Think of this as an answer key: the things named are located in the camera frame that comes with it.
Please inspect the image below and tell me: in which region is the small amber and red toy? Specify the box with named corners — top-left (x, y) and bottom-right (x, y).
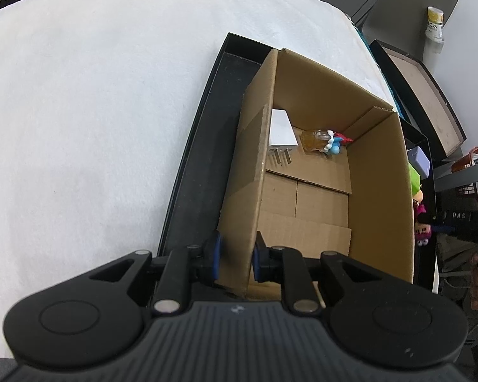
top-left (301, 128), bottom-right (353, 156)

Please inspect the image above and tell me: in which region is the yellow white tube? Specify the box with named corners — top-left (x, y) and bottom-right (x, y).
top-left (421, 6), bottom-right (445, 68)

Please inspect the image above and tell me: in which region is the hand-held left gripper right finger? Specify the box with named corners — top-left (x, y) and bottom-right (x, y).
top-left (252, 231), bottom-right (387, 316)

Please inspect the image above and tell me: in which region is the black box with brown base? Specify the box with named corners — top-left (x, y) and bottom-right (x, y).
top-left (368, 39), bottom-right (467, 160)

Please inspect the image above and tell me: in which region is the brown cardboard box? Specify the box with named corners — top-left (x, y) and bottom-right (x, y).
top-left (215, 48), bottom-right (417, 303)

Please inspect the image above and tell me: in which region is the purple cube charger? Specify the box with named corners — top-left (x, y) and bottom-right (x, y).
top-left (407, 147), bottom-right (431, 179)

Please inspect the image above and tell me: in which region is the grey metal desk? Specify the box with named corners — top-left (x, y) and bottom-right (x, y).
top-left (434, 163), bottom-right (478, 192)

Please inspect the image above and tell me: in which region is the black tray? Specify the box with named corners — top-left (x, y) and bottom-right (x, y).
top-left (155, 32), bottom-right (439, 293)

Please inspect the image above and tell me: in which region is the white plug charger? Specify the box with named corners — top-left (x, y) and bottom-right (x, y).
top-left (268, 109), bottom-right (299, 166)

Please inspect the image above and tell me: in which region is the red basket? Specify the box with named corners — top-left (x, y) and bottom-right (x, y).
top-left (450, 147), bottom-right (478, 173)

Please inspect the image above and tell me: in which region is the pink doll figure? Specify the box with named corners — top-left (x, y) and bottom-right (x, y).
top-left (413, 203), bottom-right (433, 246)

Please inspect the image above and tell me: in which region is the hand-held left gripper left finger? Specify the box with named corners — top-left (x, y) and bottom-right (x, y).
top-left (88, 233), bottom-right (224, 315)

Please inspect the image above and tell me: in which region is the green hexagonal box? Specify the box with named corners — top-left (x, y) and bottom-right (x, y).
top-left (408, 164), bottom-right (423, 195)

